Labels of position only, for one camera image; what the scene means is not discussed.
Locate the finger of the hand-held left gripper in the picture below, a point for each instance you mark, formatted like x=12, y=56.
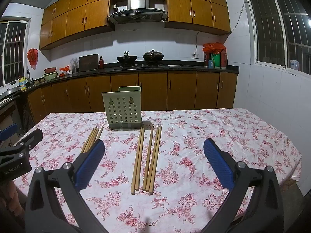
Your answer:
x=31, y=138
x=8, y=131

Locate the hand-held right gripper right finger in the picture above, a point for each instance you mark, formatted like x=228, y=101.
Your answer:
x=218, y=165

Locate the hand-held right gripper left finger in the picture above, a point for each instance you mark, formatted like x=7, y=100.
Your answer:
x=90, y=165

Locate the wooden chopstick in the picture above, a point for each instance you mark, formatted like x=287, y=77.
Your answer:
x=153, y=157
x=148, y=156
x=136, y=161
x=156, y=160
x=88, y=139
x=100, y=132
x=94, y=136
x=140, y=159
x=91, y=138

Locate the white perforated utensil holder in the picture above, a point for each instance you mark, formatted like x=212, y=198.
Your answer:
x=121, y=94

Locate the person's left hand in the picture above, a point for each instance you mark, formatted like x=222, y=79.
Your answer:
x=13, y=194

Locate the red floral tablecloth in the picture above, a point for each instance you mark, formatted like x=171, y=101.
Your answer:
x=194, y=131

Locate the yellow detergent bottle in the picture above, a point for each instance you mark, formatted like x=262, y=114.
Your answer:
x=23, y=83

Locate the kitchen faucet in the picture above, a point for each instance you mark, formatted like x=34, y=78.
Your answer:
x=29, y=76

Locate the red basin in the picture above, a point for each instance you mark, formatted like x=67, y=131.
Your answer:
x=50, y=70

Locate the red and white bag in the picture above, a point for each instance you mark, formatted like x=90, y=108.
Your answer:
x=64, y=70

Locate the small barred window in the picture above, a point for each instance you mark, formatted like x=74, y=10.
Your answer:
x=13, y=53

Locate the clear plastic bag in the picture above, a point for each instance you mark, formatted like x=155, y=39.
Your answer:
x=74, y=64

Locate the dark cutting board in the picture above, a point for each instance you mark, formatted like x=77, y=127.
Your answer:
x=88, y=63

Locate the wooden base cabinets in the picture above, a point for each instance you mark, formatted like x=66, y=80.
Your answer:
x=155, y=89

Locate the black kitchen countertop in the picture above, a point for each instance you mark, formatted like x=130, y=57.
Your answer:
x=189, y=68

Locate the red bottle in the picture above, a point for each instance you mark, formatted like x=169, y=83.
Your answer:
x=101, y=63

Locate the green box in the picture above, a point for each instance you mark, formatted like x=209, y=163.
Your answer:
x=220, y=60

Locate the gas stove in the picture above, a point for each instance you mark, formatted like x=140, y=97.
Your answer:
x=141, y=65

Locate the red lidded container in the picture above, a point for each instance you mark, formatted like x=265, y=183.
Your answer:
x=213, y=47

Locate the black wok with lid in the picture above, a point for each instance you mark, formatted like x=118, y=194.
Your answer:
x=153, y=57

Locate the large barred window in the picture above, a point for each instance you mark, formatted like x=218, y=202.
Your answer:
x=272, y=24

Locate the steel range hood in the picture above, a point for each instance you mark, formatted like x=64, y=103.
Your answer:
x=138, y=2

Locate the red plastic bag on wall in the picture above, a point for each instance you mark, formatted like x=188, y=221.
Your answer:
x=32, y=57

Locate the wall socket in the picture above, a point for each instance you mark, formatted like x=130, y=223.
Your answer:
x=195, y=55

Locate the wooden wall cabinets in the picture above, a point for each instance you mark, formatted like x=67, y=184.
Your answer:
x=73, y=17

